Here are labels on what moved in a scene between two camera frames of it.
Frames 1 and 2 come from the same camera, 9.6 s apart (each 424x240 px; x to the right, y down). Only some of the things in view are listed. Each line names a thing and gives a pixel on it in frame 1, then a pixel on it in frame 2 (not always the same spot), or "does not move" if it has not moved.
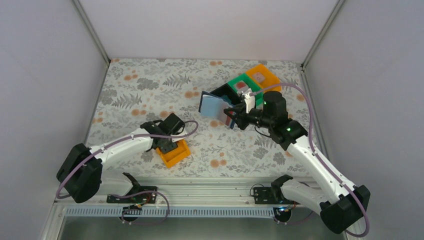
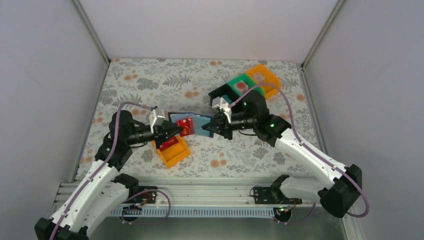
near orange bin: [171, 158] does not move
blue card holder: [212, 106] to [199, 120]
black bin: [227, 91] does not move
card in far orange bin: [259, 77] does not move
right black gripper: [237, 117] to [225, 124]
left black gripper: [166, 145] to [161, 131]
